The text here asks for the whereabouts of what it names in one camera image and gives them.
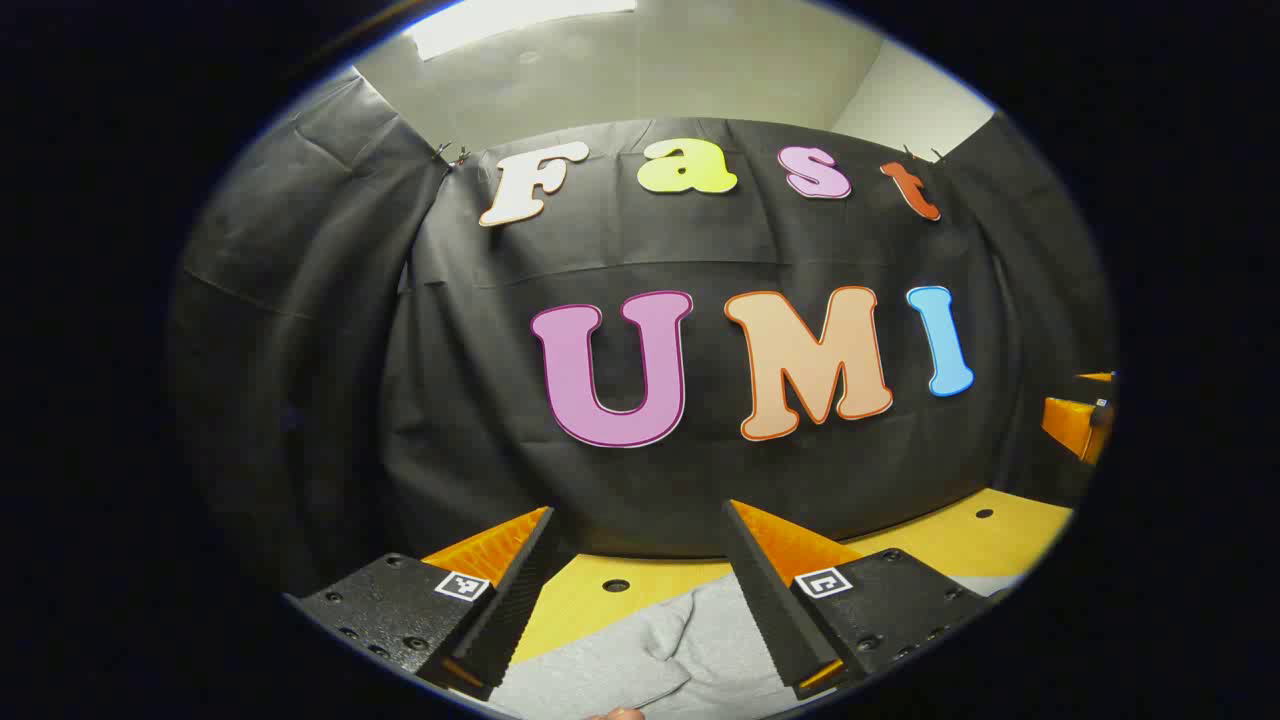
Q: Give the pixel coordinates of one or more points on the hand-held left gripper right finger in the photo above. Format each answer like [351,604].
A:
[775,600]

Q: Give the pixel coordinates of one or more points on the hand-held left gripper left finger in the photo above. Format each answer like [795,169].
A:
[515,600]

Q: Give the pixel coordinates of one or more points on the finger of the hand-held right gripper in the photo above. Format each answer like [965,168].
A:
[1070,425]
[1098,378]

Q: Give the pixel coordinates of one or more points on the grey zip-neck sweatshirt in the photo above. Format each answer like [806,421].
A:
[620,660]

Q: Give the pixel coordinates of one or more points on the black backdrop cloth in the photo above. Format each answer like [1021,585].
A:
[480,380]

